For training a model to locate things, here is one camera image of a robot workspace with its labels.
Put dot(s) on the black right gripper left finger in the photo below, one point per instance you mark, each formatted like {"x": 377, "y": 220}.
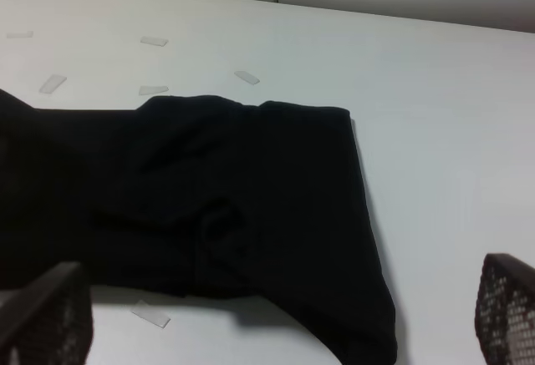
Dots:
{"x": 50, "y": 320}

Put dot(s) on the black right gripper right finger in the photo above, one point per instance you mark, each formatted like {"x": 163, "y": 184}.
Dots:
{"x": 504, "y": 315}

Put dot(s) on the black short sleeve shirt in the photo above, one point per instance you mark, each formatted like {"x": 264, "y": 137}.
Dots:
{"x": 201, "y": 196}

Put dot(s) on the clear tape marker lower right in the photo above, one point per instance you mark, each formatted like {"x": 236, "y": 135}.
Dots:
{"x": 150, "y": 314}

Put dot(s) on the clear tape marker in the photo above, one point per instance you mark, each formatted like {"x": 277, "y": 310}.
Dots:
{"x": 146, "y": 90}
{"x": 52, "y": 83}
{"x": 150, "y": 314}
{"x": 27, "y": 34}
{"x": 153, "y": 41}
{"x": 247, "y": 77}

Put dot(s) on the clear tape marker middle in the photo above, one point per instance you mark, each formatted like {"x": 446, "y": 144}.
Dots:
{"x": 52, "y": 83}

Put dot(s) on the clear tape marker centre right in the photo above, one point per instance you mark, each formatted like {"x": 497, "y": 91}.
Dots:
{"x": 146, "y": 90}

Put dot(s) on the clear tape marker upper left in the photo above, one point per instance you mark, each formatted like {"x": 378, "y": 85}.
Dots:
{"x": 27, "y": 34}

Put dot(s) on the clear tape marker top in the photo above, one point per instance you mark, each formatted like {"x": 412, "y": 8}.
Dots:
{"x": 153, "y": 41}

